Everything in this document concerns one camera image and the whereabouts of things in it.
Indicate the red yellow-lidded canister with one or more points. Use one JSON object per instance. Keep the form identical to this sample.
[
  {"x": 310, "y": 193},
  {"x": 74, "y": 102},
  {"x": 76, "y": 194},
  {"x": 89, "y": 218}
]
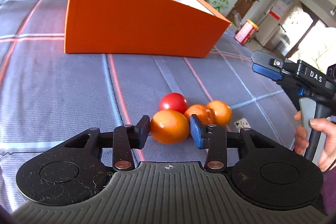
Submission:
[{"x": 246, "y": 32}]

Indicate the orange cardboard box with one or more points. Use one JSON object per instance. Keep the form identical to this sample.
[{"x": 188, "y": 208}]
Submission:
[{"x": 187, "y": 28}]

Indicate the person right hand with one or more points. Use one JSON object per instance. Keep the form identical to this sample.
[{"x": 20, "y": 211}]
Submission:
[{"x": 326, "y": 161}]

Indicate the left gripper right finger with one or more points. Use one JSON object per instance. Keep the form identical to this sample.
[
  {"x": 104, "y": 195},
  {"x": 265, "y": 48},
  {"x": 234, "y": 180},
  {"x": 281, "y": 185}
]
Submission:
[{"x": 259, "y": 169}]

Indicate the blue plaid tablecloth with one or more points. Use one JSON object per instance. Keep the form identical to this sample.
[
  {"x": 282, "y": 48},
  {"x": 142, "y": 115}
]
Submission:
[{"x": 48, "y": 96}]

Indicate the orange tangerine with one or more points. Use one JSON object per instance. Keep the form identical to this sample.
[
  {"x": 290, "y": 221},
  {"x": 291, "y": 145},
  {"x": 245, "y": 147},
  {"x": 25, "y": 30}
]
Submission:
[
  {"x": 221, "y": 111},
  {"x": 204, "y": 114}
]

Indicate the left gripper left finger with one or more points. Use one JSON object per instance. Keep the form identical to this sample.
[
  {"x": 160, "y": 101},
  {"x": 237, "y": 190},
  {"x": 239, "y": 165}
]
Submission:
[{"x": 81, "y": 167}]

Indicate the red tomato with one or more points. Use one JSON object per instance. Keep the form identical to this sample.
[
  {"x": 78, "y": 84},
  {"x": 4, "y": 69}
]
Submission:
[{"x": 173, "y": 101}]

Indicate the large orange fruit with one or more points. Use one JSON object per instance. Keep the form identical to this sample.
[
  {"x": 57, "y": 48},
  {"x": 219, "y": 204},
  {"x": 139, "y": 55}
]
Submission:
[{"x": 169, "y": 127}]

